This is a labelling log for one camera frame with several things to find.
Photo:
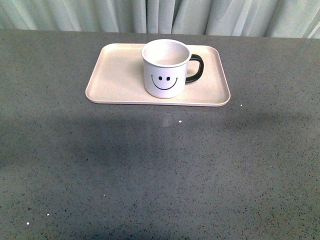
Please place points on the white smiley face mug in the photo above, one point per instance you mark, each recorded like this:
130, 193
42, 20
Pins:
165, 66

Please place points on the beige rectangular tray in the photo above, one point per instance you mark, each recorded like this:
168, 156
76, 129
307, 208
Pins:
118, 78

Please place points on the white curtain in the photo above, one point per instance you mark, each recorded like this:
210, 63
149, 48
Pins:
248, 18

